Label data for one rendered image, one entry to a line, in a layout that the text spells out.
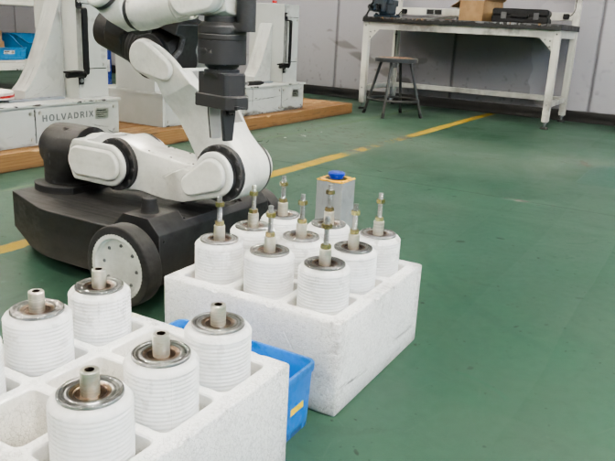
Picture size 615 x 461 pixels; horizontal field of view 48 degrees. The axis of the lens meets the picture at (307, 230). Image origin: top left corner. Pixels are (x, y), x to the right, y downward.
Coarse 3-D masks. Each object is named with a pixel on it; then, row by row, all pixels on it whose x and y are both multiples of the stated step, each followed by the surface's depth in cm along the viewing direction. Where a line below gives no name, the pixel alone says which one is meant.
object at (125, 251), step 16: (112, 224) 162; (128, 224) 161; (96, 240) 162; (112, 240) 162; (128, 240) 157; (144, 240) 158; (96, 256) 164; (112, 256) 163; (128, 256) 160; (144, 256) 156; (112, 272) 164; (128, 272) 161; (144, 272) 157; (160, 272) 160; (144, 288) 158
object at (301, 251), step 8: (280, 240) 139; (320, 240) 139; (288, 248) 137; (296, 248) 136; (304, 248) 136; (312, 248) 137; (296, 256) 137; (304, 256) 137; (296, 264) 137; (296, 272) 138
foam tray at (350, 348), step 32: (192, 288) 132; (224, 288) 130; (384, 288) 134; (416, 288) 149; (256, 320) 126; (288, 320) 122; (320, 320) 119; (352, 320) 121; (384, 320) 136; (320, 352) 120; (352, 352) 124; (384, 352) 139; (320, 384) 122; (352, 384) 127
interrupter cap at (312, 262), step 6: (312, 258) 127; (318, 258) 127; (336, 258) 127; (306, 264) 123; (312, 264) 123; (318, 264) 125; (330, 264) 125; (336, 264) 124; (342, 264) 124; (318, 270) 122; (324, 270) 121; (330, 270) 121; (336, 270) 122
